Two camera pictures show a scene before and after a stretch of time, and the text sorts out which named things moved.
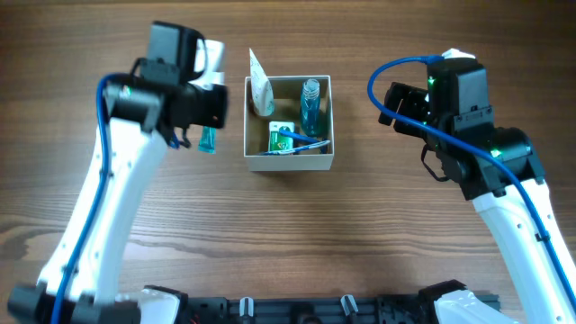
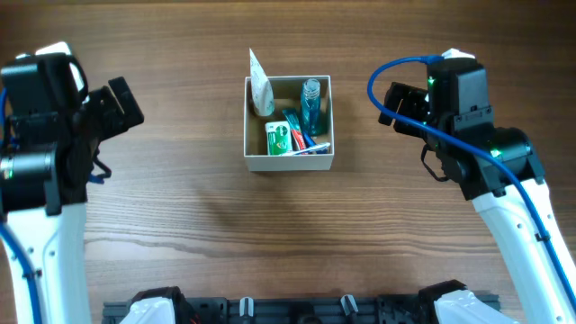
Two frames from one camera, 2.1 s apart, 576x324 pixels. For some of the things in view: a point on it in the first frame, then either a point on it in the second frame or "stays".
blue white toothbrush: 288,151 to 321,148
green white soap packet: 277,141 stays
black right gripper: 412,97 stays
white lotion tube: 262,92 stays
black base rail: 400,309 stays
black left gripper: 216,112 to 118,119
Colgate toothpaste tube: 207,141 to 297,137
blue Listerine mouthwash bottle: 310,108 stays
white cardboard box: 285,93 stays
